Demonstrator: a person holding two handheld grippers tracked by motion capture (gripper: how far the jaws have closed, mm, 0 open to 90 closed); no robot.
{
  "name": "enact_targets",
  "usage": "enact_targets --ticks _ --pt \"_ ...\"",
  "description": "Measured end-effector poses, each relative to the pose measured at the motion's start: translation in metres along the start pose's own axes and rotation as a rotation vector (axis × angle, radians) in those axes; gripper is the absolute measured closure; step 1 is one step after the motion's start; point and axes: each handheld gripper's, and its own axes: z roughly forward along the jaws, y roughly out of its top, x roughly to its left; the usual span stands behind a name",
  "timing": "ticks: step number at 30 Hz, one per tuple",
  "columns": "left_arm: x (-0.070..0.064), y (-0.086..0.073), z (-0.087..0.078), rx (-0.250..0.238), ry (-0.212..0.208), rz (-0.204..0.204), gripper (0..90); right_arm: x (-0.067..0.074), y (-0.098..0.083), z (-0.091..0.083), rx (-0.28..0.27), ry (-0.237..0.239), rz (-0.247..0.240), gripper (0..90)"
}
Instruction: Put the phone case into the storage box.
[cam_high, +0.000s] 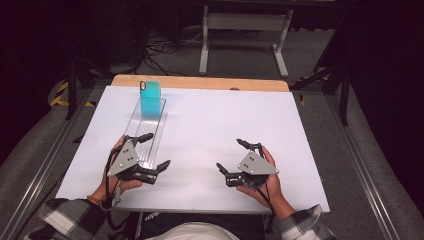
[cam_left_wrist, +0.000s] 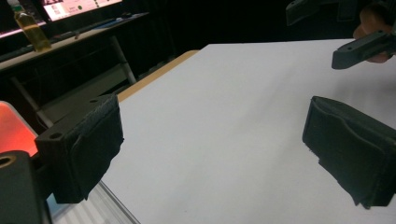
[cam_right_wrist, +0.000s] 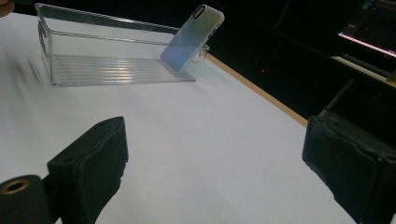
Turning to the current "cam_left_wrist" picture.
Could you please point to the dark flat keyboard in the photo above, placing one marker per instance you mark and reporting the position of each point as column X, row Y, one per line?
column 93, row 28

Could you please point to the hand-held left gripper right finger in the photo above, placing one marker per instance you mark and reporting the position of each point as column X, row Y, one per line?
column 351, row 149

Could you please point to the bottle of yellow liquid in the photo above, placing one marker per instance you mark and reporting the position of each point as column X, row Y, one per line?
column 32, row 34

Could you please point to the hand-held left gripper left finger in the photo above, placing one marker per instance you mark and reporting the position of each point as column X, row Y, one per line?
column 84, row 149

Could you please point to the white table cover board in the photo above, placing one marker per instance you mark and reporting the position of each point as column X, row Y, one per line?
column 218, row 124

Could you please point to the computer monitor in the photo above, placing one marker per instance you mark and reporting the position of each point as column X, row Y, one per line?
column 77, row 6

